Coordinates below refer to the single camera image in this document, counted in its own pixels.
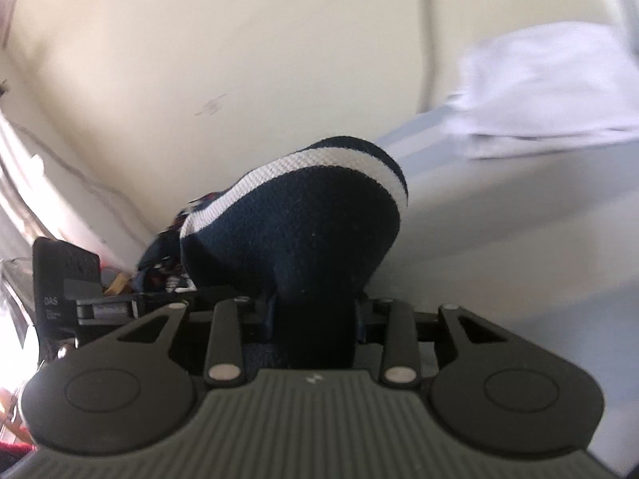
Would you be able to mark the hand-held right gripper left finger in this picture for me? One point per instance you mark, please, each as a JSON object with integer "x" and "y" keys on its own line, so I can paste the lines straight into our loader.
{"x": 224, "y": 332}

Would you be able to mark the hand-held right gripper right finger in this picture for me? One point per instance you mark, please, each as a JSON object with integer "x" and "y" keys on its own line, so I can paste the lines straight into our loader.
{"x": 399, "y": 334}

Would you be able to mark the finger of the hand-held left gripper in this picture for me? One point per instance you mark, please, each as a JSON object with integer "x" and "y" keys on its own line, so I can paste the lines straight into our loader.
{"x": 159, "y": 302}

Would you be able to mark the navy white-striped knit garment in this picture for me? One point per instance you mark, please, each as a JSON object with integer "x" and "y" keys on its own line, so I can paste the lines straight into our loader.
{"x": 309, "y": 229}

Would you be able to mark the navy printed garment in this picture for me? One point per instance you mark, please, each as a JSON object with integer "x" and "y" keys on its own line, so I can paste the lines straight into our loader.
{"x": 162, "y": 264}

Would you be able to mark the blue striped bedsheet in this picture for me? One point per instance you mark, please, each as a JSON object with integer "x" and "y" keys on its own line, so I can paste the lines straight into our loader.
{"x": 499, "y": 239}

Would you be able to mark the white garment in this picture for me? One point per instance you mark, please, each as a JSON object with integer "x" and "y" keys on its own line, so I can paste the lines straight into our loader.
{"x": 549, "y": 90}

